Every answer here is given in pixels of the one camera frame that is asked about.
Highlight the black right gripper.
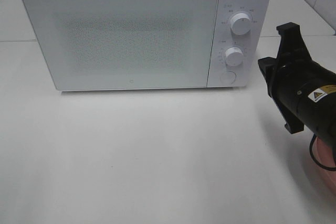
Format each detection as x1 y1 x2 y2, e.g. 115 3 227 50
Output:
258 22 319 134

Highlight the round white door button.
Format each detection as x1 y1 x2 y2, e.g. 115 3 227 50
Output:
220 71 236 87

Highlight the pink round plate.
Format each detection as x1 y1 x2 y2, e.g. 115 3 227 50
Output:
313 137 335 195

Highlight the white microwave door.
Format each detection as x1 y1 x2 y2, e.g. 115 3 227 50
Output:
23 0 218 91

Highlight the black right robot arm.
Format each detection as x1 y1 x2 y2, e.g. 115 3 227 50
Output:
258 22 335 147

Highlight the white lower microwave knob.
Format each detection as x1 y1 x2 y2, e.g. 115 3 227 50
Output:
224 47 244 67

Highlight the white microwave knob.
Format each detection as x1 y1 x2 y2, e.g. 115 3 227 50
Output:
224 47 244 67
229 12 252 36

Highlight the white upper microwave knob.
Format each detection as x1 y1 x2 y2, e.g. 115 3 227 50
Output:
229 12 252 36

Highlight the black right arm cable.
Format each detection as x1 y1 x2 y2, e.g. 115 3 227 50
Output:
308 134 336 172

